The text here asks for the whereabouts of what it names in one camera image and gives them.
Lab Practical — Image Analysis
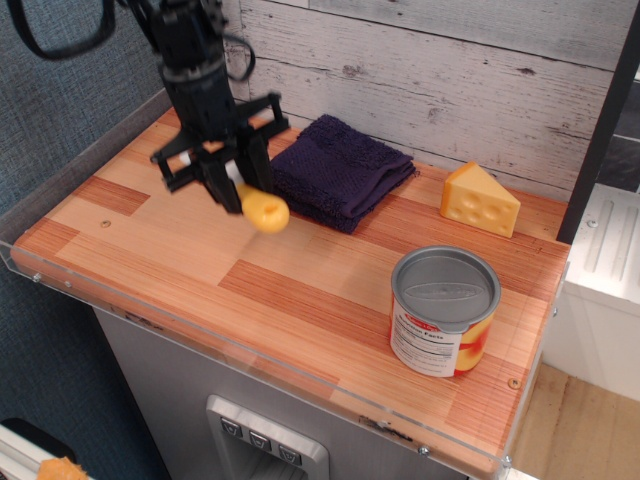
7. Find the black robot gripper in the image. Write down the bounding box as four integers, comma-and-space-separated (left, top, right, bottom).
152, 74, 289, 214

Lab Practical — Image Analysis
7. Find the white knife yellow handle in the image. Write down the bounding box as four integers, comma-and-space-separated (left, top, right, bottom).
225, 160, 290, 234

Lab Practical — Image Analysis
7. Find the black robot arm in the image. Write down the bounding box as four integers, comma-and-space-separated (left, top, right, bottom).
128, 1, 289, 214

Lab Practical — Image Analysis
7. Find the folded purple towel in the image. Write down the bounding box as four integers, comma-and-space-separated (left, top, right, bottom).
271, 115, 416, 234

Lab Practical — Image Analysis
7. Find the clear acrylic edge guard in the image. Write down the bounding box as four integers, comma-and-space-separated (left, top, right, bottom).
1, 93, 568, 479

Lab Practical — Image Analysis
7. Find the yellow cheese wedge toy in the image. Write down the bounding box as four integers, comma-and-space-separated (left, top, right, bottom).
440, 162, 521, 238

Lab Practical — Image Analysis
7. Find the toy tin can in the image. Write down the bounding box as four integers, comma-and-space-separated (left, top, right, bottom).
390, 246, 501, 378

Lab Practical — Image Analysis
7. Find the grey toy fridge cabinet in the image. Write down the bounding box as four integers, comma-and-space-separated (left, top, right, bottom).
96, 310, 463, 479

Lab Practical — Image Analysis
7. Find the orange object bottom left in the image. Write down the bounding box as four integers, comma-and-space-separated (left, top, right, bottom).
36, 457, 90, 480

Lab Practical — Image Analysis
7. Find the white toy sink unit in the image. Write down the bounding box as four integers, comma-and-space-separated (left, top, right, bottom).
543, 184, 639, 400

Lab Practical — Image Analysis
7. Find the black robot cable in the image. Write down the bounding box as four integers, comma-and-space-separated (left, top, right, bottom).
9, 0, 121, 62

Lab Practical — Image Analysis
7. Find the white rail bottom left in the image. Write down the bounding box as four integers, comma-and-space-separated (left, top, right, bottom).
1, 426, 50, 480

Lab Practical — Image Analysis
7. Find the black right post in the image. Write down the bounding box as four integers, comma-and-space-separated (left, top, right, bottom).
556, 3, 639, 245

